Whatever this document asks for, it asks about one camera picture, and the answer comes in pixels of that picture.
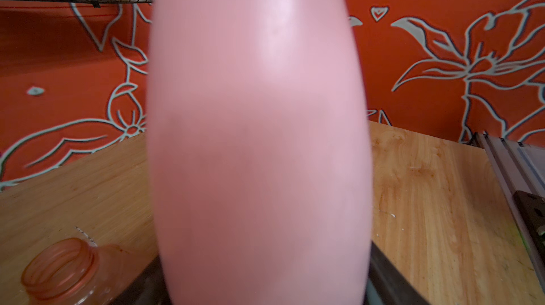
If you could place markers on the transparent pink spray bottle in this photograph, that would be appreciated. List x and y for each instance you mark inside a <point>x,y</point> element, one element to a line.
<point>72,271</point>

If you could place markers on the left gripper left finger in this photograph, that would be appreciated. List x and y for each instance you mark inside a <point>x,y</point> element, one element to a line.
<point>149,288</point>

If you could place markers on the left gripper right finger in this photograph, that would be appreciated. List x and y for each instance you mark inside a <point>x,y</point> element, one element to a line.
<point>386,285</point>

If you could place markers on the opaque pink spray bottle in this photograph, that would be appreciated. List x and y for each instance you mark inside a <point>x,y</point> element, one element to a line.
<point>259,152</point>

